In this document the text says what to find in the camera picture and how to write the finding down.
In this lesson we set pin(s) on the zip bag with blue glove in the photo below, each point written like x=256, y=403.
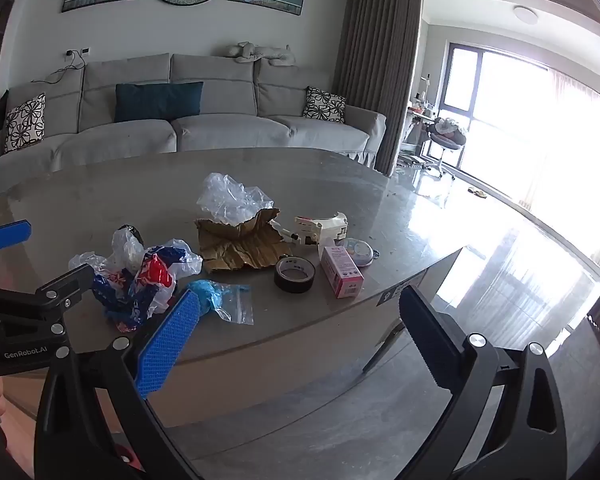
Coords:
x=215, y=295

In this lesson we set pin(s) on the white plastic bag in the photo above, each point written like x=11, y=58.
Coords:
x=122, y=252

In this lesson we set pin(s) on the round ceiling lamp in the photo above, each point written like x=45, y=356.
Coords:
x=526, y=14

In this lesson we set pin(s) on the grey marble table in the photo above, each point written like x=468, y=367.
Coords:
x=280, y=360

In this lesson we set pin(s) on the grey plush toy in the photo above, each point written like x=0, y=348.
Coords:
x=260, y=52

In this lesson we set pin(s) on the white plastic tape dispenser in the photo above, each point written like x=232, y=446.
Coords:
x=317, y=227

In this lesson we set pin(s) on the wall socket with charger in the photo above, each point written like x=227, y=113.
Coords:
x=77, y=52

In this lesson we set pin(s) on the black white floral cushion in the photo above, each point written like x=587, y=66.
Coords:
x=24, y=124
x=324, y=105

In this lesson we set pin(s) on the pink cardboard box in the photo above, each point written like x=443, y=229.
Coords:
x=342, y=272

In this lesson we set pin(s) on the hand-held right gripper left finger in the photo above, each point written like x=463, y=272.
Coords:
x=167, y=340

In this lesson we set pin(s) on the white sheer curtain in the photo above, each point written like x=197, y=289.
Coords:
x=580, y=160

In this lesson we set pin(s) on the black tape roll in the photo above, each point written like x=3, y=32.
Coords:
x=294, y=276

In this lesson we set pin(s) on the brown paper bag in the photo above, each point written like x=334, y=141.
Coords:
x=240, y=250

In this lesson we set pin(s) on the white side desk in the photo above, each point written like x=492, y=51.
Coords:
x=415, y=120

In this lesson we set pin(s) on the grey fabric sofa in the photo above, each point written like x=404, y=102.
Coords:
x=130, y=135

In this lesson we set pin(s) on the round pastel case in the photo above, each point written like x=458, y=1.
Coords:
x=360, y=252

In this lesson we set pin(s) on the large balcony window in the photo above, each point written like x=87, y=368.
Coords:
x=462, y=80

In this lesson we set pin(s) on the red blue plastic bag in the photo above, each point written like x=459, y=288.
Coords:
x=147, y=280

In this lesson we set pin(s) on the grey pleated curtain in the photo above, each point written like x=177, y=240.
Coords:
x=380, y=60

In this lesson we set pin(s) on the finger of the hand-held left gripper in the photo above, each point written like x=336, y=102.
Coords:
x=65, y=285
x=5, y=235

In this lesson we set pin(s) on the black plastic wrapper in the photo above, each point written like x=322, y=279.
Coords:
x=132, y=232

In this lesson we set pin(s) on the black table sticker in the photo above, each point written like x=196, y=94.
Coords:
x=397, y=294

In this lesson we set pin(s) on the pair of yellow slippers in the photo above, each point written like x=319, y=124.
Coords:
x=477, y=192

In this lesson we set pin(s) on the teal cushion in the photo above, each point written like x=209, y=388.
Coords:
x=157, y=102

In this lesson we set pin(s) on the clear plastic bag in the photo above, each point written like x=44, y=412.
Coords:
x=227, y=200

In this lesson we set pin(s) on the swivel chair with clothes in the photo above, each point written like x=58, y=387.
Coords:
x=447, y=132

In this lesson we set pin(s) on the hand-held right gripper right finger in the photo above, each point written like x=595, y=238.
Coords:
x=425, y=340

